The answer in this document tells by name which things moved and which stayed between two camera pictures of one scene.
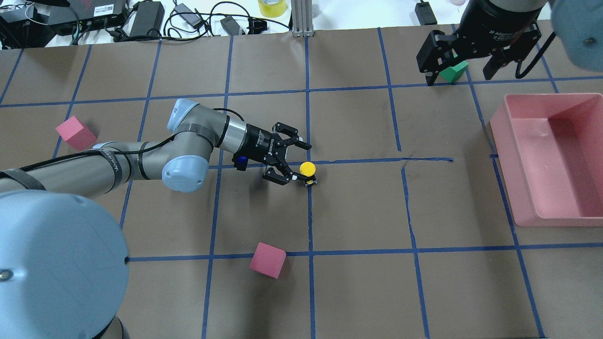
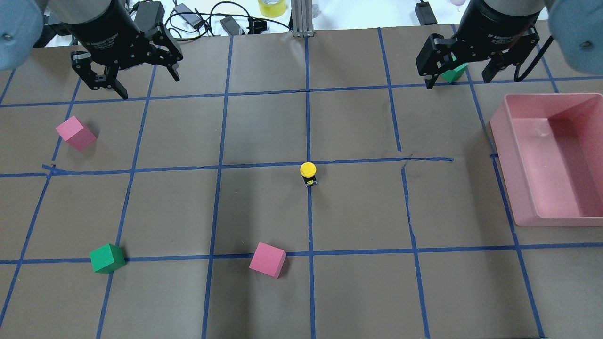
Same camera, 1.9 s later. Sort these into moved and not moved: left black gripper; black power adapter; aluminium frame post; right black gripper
Moved: left black gripper
Not moved: aluminium frame post; right black gripper; black power adapter
